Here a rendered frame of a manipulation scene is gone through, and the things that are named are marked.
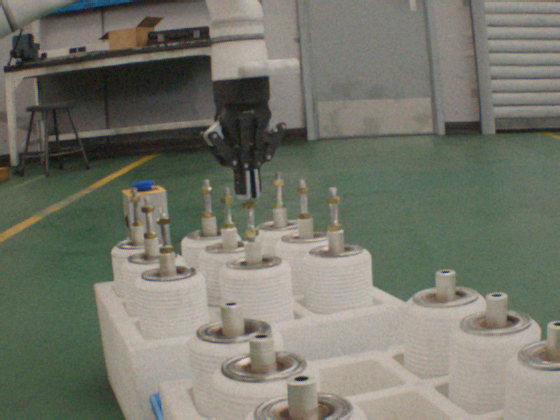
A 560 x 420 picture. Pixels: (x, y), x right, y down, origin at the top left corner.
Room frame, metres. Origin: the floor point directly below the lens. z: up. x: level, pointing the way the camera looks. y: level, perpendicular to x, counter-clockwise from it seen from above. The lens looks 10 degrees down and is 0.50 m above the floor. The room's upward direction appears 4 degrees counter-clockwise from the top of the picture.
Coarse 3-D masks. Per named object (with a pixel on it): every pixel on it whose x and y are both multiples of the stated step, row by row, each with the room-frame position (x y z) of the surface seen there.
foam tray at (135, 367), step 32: (96, 288) 1.34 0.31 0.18; (128, 320) 1.13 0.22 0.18; (288, 320) 1.09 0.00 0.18; (320, 320) 1.08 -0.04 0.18; (352, 320) 1.09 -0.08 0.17; (384, 320) 1.11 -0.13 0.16; (128, 352) 1.01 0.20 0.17; (160, 352) 1.01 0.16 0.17; (320, 352) 1.08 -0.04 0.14; (352, 352) 1.09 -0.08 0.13; (128, 384) 1.06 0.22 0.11; (128, 416) 1.13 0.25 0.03
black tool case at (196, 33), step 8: (152, 32) 5.58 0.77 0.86; (160, 32) 5.58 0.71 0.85; (168, 32) 5.59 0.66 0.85; (176, 32) 5.59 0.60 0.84; (184, 32) 5.60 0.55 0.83; (192, 32) 5.60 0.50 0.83; (200, 32) 5.60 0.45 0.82; (208, 32) 5.64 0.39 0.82; (152, 40) 5.58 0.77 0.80; (160, 40) 5.58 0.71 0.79; (168, 40) 5.59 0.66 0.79; (176, 40) 5.59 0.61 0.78; (184, 40) 5.59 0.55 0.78; (192, 40) 5.60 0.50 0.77
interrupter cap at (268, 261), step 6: (240, 258) 1.16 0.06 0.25; (264, 258) 1.15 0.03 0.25; (270, 258) 1.14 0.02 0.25; (276, 258) 1.14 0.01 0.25; (228, 264) 1.12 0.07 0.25; (234, 264) 1.12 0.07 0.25; (240, 264) 1.13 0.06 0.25; (264, 264) 1.11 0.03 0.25; (270, 264) 1.10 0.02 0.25; (276, 264) 1.11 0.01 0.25
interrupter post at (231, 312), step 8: (224, 304) 0.82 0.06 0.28; (232, 304) 0.83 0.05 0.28; (240, 304) 0.82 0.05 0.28; (224, 312) 0.81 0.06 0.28; (232, 312) 0.81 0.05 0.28; (240, 312) 0.81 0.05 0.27; (224, 320) 0.81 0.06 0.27; (232, 320) 0.81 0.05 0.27; (240, 320) 0.81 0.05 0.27; (224, 328) 0.81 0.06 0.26; (232, 328) 0.81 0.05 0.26; (240, 328) 0.81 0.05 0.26
